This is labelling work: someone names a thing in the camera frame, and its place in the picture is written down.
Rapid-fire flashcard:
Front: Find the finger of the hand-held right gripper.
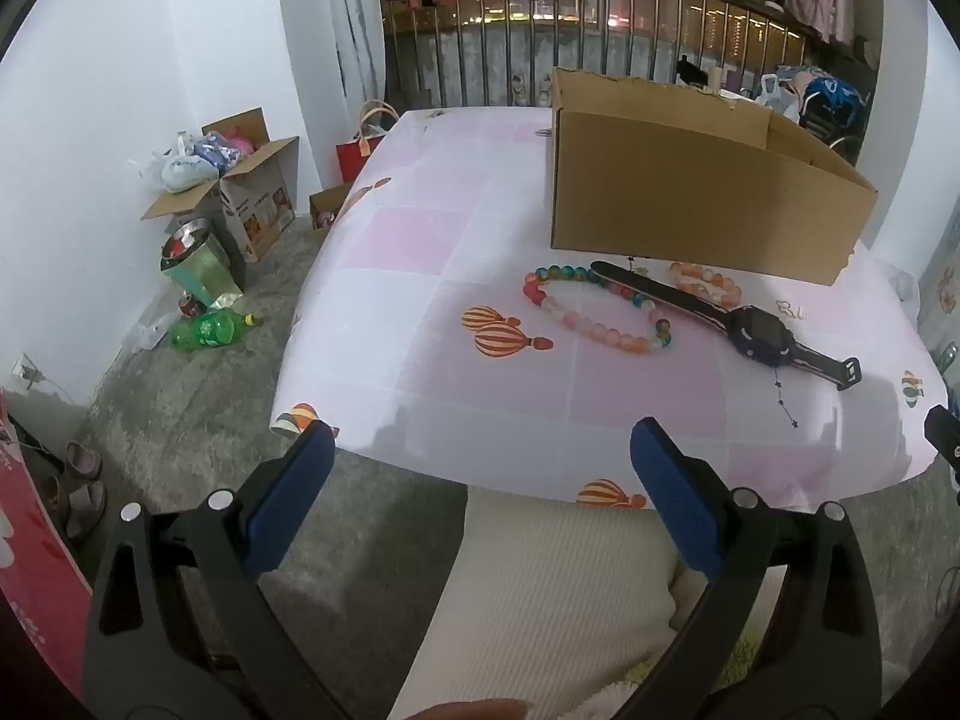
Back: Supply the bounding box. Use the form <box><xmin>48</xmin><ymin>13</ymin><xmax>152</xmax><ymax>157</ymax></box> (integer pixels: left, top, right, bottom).
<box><xmin>924</xmin><ymin>405</ymin><xmax>960</xmax><ymax>492</ymax></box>

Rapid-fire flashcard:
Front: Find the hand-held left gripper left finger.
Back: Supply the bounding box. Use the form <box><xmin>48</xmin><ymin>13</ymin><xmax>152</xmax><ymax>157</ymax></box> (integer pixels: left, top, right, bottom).
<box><xmin>81</xmin><ymin>418</ymin><xmax>353</xmax><ymax>720</ymax></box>

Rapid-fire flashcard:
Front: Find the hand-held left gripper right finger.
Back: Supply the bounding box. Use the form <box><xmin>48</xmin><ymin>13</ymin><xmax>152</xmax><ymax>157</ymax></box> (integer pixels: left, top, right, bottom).
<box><xmin>628</xmin><ymin>416</ymin><xmax>884</xmax><ymax>720</ymax></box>

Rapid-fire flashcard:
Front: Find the black smartwatch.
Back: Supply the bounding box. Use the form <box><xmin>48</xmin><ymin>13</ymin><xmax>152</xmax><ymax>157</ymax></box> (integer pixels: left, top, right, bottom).
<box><xmin>590</xmin><ymin>260</ymin><xmax>862</xmax><ymax>392</ymax></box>

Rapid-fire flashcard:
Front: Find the multicolour bead bracelet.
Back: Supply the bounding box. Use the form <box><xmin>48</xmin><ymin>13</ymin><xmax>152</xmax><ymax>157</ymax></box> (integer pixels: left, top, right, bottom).
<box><xmin>523</xmin><ymin>262</ymin><xmax>674</xmax><ymax>355</ymax></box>

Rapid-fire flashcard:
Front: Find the brown cardboard box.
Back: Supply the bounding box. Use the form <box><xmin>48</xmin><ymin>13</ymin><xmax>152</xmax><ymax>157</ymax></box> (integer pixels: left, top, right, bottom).
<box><xmin>550</xmin><ymin>66</ymin><xmax>880</xmax><ymax>287</ymax></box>

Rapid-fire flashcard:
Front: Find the person's left hand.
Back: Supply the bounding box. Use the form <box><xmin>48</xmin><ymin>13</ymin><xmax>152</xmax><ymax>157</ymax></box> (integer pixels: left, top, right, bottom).
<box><xmin>416</xmin><ymin>697</ymin><xmax>535</xmax><ymax>720</ymax></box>

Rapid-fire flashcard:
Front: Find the white ribbed fabric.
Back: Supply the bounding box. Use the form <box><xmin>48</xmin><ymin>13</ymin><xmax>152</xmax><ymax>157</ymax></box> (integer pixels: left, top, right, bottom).
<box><xmin>390</xmin><ymin>487</ymin><xmax>721</xmax><ymax>720</ymax></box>

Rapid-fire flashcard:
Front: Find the pale green fluffy blanket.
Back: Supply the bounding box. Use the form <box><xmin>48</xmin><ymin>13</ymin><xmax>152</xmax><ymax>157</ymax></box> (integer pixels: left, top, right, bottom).
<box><xmin>585</xmin><ymin>615</ymin><xmax>796</xmax><ymax>720</ymax></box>

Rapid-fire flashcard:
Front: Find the green plastic bottle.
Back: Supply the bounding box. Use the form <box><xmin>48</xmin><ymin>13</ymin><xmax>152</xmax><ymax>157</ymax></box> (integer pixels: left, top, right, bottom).
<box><xmin>171</xmin><ymin>310</ymin><xmax>263</xmax><ymax>352</ymax></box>

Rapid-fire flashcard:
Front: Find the brown sandal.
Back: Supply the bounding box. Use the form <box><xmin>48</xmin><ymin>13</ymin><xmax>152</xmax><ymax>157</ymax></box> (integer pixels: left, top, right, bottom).
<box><xmin>56</xmin><ymin>480</ymin><xmax>107</xmax><ymax>541</ymax></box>
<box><xmin>64</xmin><ymin>441</ymin><xmax>102</xmax><ymax>481</ymax></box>

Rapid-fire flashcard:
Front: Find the silver green trash bin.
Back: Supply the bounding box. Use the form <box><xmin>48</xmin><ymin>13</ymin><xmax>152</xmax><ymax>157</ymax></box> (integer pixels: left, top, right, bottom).
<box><xmin>160</xmin><ymin>217</ymin><xmax>245</xmax><ymax>308</ymax></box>

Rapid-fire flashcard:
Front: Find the pink printed board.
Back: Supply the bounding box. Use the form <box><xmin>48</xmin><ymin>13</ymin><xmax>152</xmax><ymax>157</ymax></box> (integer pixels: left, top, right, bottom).
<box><xmin>0</xmin><ymin>386</ymin><xmax>95</xmax><ymax>698</ymax></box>

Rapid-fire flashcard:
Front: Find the printed open cardboard box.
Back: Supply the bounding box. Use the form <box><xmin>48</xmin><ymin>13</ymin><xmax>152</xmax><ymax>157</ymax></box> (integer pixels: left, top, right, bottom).
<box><xmin>140</xmin><ymin>107</ymin><xmax>301</xmax><ymax>263</ymax></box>

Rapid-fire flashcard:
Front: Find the small cardboard box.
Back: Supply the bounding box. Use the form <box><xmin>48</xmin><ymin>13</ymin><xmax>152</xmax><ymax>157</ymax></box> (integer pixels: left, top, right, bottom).
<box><xmin>309</xmin><ymin>184</ymin><xmax>353</xmax><ymax>241</ymax></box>

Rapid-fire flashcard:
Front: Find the blue stroller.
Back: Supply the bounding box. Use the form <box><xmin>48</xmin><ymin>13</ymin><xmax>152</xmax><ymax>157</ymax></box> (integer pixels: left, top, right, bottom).
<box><xmin>795</xmin><ymin>71</ymin><xmax>875</xmax><ymax>158</ymax></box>

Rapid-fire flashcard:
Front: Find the red gift bag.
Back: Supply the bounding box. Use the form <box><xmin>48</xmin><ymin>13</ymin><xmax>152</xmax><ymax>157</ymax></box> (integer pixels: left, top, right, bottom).
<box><xmin>335</xmin><ymin>100</ymin><xmax>400</xmax><ymax>185</ymax></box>

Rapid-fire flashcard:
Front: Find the white plastic bag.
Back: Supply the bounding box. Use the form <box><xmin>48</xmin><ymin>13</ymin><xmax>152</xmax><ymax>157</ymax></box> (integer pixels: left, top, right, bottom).
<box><xmin>131</xmin><ymin>131</ymin><xmax>222</xmax><ymax>192</ymax></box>
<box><xmin>754</xmin><ymin>73</ymin><xmax>803</xmax><ymax>121</ymax></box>

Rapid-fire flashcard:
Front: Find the white curtain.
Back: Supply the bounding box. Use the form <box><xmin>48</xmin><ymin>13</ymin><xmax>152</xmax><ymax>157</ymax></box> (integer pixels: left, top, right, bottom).
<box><xmin>330</xmin><ymin>0</ymin><xmax>391</xmax><ymax>102</ymax></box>

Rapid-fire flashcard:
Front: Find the metal balcony railing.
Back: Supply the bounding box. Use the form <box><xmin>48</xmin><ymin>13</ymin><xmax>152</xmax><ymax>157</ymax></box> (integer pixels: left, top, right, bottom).
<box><xmin>382</xmin><ymin>0</ymin><xmax>833</xmax><ymax>110</ymax></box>

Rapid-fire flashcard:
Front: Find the orange bead bracelet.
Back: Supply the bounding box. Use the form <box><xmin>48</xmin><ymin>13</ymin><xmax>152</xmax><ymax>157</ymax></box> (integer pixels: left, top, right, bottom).
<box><xmin>667</xmin><ymin>261</ymin><xmax>743</xmax><ymax>308</ymax></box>

